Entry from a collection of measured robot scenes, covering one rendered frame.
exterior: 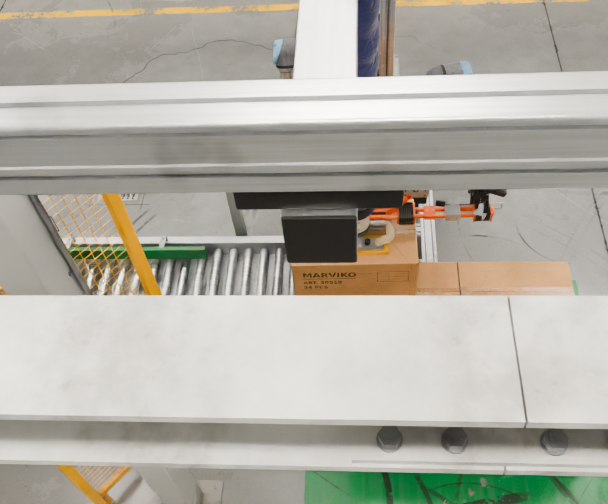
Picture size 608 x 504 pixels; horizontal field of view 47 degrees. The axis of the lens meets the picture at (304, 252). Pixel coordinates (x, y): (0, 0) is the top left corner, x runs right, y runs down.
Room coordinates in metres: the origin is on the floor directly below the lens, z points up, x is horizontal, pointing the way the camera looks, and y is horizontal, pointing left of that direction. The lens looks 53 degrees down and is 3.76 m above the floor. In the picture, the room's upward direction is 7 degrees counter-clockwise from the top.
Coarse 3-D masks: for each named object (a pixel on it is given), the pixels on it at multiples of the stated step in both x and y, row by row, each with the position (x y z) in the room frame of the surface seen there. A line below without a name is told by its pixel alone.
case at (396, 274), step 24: (408, 240) 2.02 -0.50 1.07; (312, 264) 1.95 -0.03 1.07; (336, 264) 1.93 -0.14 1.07; (360, 264) 1.92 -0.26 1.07; (384, 264) 1.90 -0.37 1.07; (408, 264) 1.89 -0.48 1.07; (312, 288) 1.95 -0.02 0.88; (336, 288) 1.93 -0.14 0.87; (360, 288) 1.92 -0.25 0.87; (384, 288) 1.90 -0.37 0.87; (408, 288) 1.89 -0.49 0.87
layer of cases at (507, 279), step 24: (432, 264) 2.24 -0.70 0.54; (456, 264) 2.22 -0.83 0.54; (480, 264) 2.20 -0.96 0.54; (504, 264) 2.18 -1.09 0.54; (528, 264) 2.16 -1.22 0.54; (552, 264) 2.14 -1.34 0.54; (432, 288) 2.08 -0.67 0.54; (456, 288) 2.06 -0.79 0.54; (480, 288) 2.04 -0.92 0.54; (504, 288) 2.03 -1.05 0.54; (528, 288) 2.01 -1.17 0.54; (552, 288) 1.99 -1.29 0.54
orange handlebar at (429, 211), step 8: (376, 208) 2.13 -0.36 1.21; (384, 208) 2.12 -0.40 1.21; (416, 208) 2.10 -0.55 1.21; (424, 208) 2.09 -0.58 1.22; (432, 208) 2.08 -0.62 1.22; (440, 208) 2.08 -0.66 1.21; (464, 208) 2.07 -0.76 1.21; (472, 208) 2.06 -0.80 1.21; (376, 216) 2.08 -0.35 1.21; (384, 216) 2.08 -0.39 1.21; (392, 216) 2.07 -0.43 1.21; (416, 216) 2.05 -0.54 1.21; (424, 216) 2.05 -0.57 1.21; (432, 216) 2.04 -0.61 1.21; (440, 216) 2.04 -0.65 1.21; (464, 216) 2.02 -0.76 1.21; (472, 216) 2.02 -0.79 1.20
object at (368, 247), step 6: (366, 240) 2.02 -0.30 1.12; (372, 240) 2.03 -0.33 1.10; (366, 246) 2.00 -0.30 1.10; (372, 246) 2.00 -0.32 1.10; (378, 246) 1.99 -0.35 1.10; (384, 246) 1.99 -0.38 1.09; (360, 252) 1.97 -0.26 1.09; (366, 252) 1.97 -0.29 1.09; (372, 252) 1.97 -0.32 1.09; (378, 252) 1.96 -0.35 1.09; (384, 252) 1.96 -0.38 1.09
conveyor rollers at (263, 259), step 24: (96, 264) 2.52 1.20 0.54; (120, 264) 2.49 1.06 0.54; (168, 264) 2.45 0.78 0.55; (216, 264) 2.41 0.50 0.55; (264, 264) 2.37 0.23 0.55; (168, 288) 2.29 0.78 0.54; (192, 288) 2.27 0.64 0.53; (216, 288) 2.25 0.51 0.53; (240, 288) 2.23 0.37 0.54; (264, 288) 2.21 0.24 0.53; (288, 288) 2.20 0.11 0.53
